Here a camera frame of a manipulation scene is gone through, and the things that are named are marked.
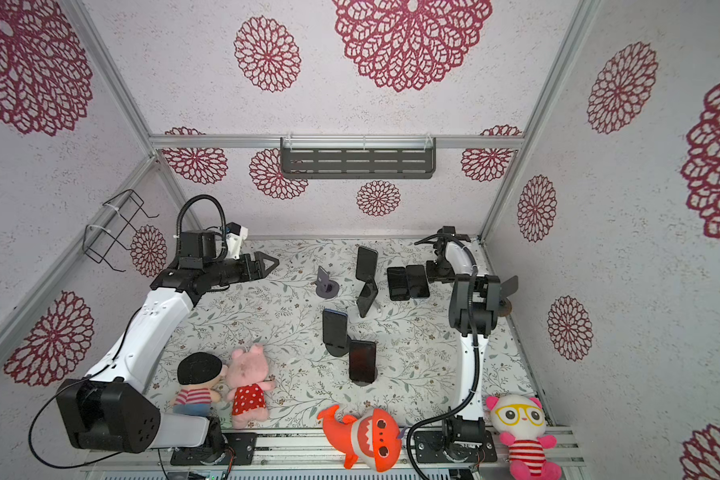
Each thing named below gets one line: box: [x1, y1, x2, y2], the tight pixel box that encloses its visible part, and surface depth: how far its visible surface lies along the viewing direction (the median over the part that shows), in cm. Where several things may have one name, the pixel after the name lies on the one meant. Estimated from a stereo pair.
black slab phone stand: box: [325, 334, 352, 357], surface depth 91 cm
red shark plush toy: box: [317, 405, 402, 473], surface depth 70 cm
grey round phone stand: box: [316, 265, 339, 299], surface depth 104 cm
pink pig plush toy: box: [226, 344, 276, 429], surface depth 81 cm
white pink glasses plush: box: [486, 394, 562, 480], surface depth 72 cm
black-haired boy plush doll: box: [171, 352, 228, 417], surface depth 79 cm
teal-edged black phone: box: [355, 246, 378, 282], surface depth 100 cm
